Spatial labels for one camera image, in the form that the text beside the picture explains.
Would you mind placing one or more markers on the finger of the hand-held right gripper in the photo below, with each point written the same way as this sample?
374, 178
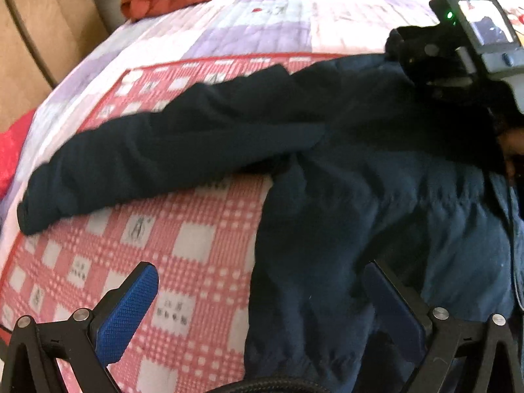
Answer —
425, 55

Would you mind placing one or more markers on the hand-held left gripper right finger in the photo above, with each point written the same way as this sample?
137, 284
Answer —
393, 307

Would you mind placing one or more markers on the navy blue puffer jacket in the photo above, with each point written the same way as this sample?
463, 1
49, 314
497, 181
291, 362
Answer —
348, 196

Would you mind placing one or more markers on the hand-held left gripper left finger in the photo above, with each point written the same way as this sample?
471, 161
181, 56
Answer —
129, 311

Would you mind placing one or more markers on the patchwork bed quilt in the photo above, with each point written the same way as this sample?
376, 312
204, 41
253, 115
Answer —
184, 249

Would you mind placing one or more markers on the bright red cloth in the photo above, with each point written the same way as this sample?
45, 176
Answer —
9, 151

